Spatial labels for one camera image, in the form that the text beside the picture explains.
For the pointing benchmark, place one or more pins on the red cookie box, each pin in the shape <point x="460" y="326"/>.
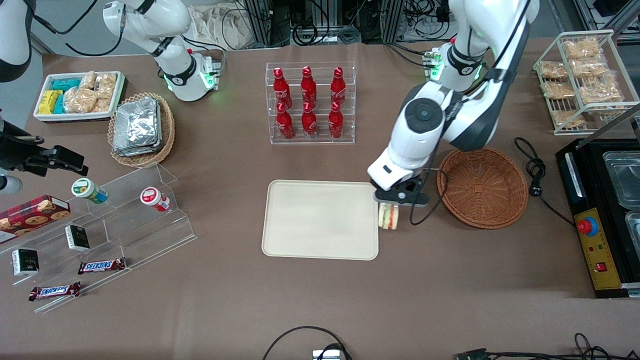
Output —
<point x="30" y="217"/>

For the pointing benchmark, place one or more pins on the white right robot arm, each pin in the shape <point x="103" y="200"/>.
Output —
<point x="150" y="20"/>

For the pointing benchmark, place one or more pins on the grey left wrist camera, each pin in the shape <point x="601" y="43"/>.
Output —
<point x="412" y="197"/>

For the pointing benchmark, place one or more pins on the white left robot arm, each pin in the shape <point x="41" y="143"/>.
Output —
<point x="425" y="135"/>

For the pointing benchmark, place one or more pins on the clear acrylic stepped display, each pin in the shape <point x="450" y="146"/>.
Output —
<point x="150" y="240"/>

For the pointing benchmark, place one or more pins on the white plastic bag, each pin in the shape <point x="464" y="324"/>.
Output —
<point x="220" y="25"/>

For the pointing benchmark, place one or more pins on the cream rectangular tray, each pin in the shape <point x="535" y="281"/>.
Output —
<point x="320" y="220"/>

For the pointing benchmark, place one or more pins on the small black box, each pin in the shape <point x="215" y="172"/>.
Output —
<point x="25" y="262"/>
<point x="77" y="238"/>

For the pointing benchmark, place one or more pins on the small grey device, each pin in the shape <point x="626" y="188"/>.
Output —
<point x="327" y="355"/>

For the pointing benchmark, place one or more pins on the green lid cup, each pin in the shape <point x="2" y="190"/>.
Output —
<point x="87" y="190"/>

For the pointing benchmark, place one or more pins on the triangular sandwich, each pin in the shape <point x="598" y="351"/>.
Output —
<point x="389" y="216"/>

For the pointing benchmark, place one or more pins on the rice cracker bag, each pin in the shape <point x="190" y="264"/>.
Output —
<point x="88" y="80"/>
<point x="80" y="100"/>
<point x="106" y="85"/>

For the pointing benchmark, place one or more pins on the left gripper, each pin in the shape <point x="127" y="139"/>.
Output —
<point x="410" y="186"/>

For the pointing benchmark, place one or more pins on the round brown wicker basket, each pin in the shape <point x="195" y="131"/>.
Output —
<point x="482" y="187"/>

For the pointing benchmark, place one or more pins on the light oval wicker basket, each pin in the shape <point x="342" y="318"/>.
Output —
<point x="167" y="130"/>

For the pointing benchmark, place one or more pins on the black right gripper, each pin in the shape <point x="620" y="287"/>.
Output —
<point x="16" y="151"/>

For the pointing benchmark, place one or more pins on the white rectangular snack bin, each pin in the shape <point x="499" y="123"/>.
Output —
<point x="75" y="117"/>

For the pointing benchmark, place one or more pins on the red lid cup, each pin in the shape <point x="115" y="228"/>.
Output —
<point x="152" y="197"/>

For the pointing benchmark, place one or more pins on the snickers chocolate bar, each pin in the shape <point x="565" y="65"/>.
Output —
<point x="101" y="266"/>
<point x="55" y="291"/>

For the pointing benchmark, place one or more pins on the clear acrylic bottle rack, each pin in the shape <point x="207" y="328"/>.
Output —
<point x="320" y="142"/>

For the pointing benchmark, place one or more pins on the bagged fried snack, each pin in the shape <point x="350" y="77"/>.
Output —
<point x="582" y="49"/>
<point x="558" y="90"/>
<point x="589" y="67"/>
<point x="553" y="70"/>
<point x="567" y="118"/>
<point x="600" y="91"/>

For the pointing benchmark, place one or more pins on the teal snack packet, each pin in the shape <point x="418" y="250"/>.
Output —
<point x="59" y="105"/>
<point x="66" y="84"/>

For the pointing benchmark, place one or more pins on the stack of foil containers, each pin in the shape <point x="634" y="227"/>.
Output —
<point x="137" y="127"/>

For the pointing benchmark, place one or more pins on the clear plastic container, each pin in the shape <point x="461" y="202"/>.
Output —
<point x="634" y="227"/>
<point x="625" y="175"/>

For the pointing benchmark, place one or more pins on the black machine with yellow panel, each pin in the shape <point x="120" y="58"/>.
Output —
<point x="597" y="250"/>

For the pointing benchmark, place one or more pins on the red cola bottle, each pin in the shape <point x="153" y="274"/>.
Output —
<point x="309" y="124"/>
<point x="281" y="90"/>
<point x="335" y="124"/>
<point x="285" y="125"/>
<point x="308" y="87"/>
<point x="338" y="89"/>

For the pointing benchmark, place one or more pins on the yellow snack packet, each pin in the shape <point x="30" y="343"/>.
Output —
<point x="49" y="102"/>

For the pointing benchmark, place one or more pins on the grey metal bar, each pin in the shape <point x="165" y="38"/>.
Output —
<point x="612" y="125"/>

